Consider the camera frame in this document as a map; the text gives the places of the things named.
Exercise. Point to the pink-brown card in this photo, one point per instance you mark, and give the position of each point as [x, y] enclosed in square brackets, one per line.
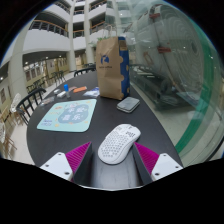
[72, 88]

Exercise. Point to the light wooden chair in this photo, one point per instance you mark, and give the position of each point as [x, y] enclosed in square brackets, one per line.
[4, 116]

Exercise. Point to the white perforated computer mouse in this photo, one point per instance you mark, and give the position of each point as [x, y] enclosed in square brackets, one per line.
[117, 144]

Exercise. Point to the white lattice chair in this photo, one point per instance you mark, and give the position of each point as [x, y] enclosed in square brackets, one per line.
[15, 101]

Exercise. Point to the group of dark chairs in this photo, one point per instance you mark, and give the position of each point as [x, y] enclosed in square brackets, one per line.
[43, 81]

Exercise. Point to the brown paper bag blue logo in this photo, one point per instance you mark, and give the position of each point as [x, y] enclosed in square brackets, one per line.
[111, 66]

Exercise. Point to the white rectangular box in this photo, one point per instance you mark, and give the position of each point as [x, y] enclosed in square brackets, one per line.
[61, 94]

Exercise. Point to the small blue-capped bottle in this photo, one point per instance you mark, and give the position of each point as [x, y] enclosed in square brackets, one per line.
[67, 90]

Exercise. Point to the clear bag with blue print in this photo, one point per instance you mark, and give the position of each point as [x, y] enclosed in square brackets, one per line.
[91, 92]

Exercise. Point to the light teal printed mouse pad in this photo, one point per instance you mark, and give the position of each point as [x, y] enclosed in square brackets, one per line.
[68, 115]

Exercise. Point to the black curved-back chair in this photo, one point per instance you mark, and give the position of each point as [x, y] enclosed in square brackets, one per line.
[83, 70]

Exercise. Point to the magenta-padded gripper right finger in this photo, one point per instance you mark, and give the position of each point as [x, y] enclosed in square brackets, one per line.
[163, 166]

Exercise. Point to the black spindle-back chair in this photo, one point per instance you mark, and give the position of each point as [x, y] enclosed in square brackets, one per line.
[24, 104]

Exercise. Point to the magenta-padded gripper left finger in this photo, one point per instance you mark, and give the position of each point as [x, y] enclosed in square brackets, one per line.
[58, 165]

